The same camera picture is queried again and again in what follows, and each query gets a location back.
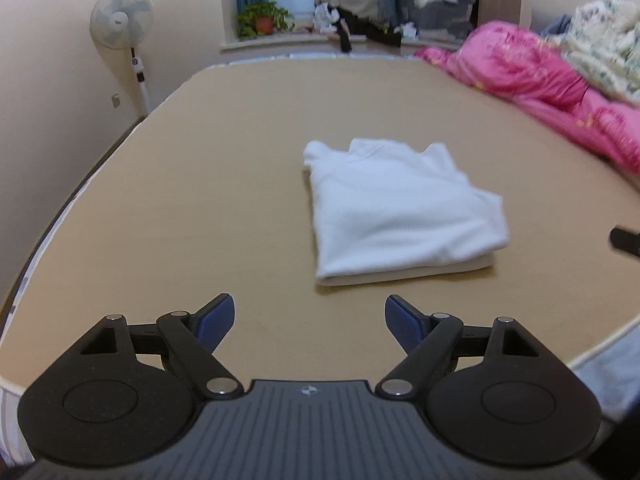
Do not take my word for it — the pink floral quilt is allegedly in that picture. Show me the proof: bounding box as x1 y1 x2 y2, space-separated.
414 21 639 174

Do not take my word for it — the potted green plant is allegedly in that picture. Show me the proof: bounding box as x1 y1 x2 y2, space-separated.
236 0 294 40

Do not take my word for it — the white small garment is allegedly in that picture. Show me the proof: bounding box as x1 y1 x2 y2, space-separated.
304 138 510 286

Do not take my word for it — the clear plastic storage bin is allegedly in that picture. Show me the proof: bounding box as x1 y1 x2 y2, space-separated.
395 0 476 44

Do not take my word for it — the pale green floral quilt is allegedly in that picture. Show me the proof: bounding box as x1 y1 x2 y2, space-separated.
542 0 639 106

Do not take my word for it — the white standing fan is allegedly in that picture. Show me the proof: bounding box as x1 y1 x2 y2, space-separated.
89 0 153 117

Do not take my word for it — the pile of dark clothes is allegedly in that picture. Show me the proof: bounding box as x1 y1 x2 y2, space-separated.
312 0 402 53

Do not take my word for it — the beige bed mattress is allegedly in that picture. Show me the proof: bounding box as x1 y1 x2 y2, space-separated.
1 58 639 393

